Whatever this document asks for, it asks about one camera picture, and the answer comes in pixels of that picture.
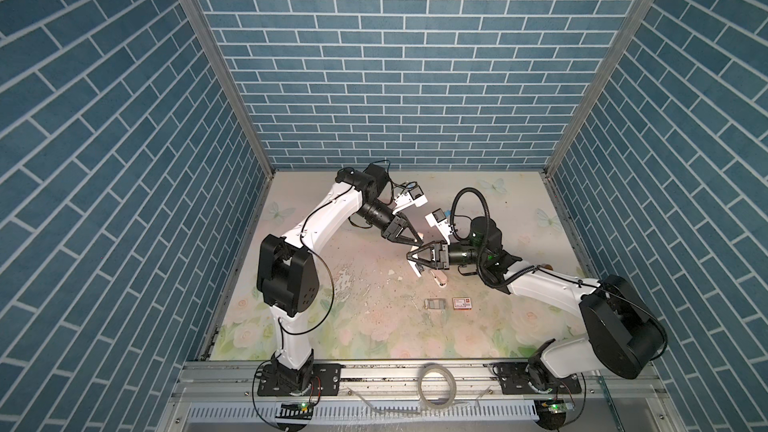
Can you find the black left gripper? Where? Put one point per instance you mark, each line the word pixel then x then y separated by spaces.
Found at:
pixel 393 231

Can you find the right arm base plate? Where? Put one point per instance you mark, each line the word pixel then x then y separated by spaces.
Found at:
pixel 521 378

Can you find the aluminium corner post left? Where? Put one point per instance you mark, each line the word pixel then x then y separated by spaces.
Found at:
pixel 206 38

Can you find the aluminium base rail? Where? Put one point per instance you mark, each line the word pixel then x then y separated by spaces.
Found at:
pixel 381 395

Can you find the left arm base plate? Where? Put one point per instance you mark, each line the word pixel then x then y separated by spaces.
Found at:
pixel 277 380

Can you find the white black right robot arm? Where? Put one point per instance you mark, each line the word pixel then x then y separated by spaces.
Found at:
pixel 621 334

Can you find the aluminium corner post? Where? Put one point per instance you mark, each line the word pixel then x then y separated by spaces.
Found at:
pixel 206 38
pixel 619 45

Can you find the red staple box sleeve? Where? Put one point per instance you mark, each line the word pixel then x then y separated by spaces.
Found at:
pixel 462 303

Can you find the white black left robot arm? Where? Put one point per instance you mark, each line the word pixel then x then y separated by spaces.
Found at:
pixel 287 270

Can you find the aluminium corner post right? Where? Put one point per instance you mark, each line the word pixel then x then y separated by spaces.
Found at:
pixel 619 45

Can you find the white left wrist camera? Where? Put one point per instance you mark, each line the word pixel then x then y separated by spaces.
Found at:
pixel 411 195

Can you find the cardboard staple tray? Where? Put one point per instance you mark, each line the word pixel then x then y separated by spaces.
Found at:
pixel 435 304

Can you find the coiled clear tube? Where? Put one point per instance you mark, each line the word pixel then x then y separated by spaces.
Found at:
pixel 436 387

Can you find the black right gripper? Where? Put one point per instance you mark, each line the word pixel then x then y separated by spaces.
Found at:
pixel 440 255

